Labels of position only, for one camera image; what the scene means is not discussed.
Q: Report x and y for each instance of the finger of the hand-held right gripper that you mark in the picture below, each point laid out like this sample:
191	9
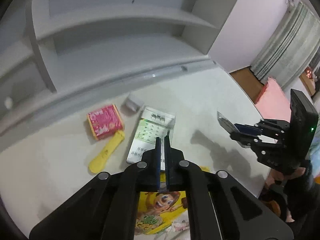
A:
246	128
246	140

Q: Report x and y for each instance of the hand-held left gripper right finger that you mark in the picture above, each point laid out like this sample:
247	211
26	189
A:
167	158

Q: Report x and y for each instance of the green and white packet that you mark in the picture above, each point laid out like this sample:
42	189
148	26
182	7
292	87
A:
150	132

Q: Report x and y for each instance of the pink mat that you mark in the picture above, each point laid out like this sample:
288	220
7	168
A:
272	98

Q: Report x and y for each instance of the small white box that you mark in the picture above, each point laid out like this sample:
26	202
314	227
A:
132	102

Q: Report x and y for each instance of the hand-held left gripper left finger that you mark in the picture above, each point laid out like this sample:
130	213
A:
157	158

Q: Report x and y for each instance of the yellow cartoon print bag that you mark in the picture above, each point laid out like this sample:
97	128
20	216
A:
160	207

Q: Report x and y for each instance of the grey striped curtain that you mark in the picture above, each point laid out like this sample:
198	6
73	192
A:
282	45

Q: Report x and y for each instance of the pink printed packet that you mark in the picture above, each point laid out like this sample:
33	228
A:
105	122

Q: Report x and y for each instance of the person's right hand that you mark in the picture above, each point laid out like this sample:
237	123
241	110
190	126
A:
272	180

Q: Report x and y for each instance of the silver blue sachet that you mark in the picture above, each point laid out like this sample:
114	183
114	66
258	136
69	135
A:
225	122

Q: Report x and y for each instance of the white desk shelf unit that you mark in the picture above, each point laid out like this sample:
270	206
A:
112	30

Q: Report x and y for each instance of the yellow plastic strip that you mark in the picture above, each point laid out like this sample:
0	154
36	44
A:
107	152

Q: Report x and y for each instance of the white round drawer knob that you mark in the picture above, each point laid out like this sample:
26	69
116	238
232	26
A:
8	102

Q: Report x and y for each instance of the white pink wrapper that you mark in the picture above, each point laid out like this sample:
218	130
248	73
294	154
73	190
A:
180	226

